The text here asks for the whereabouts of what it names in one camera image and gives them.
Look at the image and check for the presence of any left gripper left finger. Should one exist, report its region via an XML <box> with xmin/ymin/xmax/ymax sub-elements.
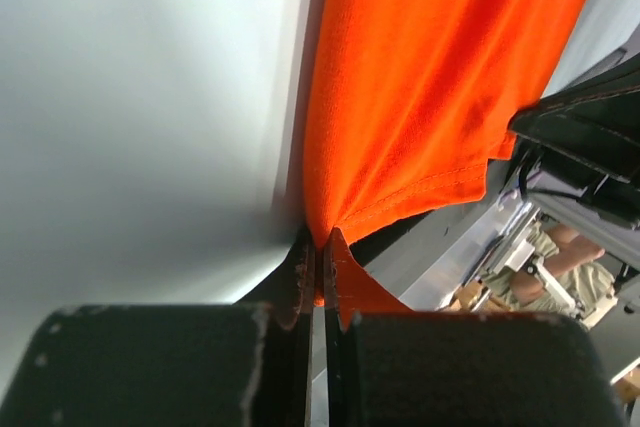
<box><xmin>1</xmin><ymin>230</ymin><xmax>315</xmax><ymax>426</ymax></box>

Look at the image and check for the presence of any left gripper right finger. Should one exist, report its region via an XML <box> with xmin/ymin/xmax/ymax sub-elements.
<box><xmin>323</xmin><ymin>230</ymin><xmax>626</xmax><ymax>426</ymax></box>

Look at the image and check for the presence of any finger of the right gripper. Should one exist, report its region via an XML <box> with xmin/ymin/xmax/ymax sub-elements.
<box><xmin>509</xmin><ymin>56</ymin><xmax>639</xmax><ymax>182</ymax></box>

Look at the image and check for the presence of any orange t-shirt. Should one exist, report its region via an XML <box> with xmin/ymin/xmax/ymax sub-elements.
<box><xmin>302</xmin><ymin>0</ymin><xmax>609</xmax><ymax>308</ymax></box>

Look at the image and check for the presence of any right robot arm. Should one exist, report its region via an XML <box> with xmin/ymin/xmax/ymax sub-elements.
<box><xmin>509</xmin><ymin>56</ymin><xmax>639</xmax><ymax>266</ymax></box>

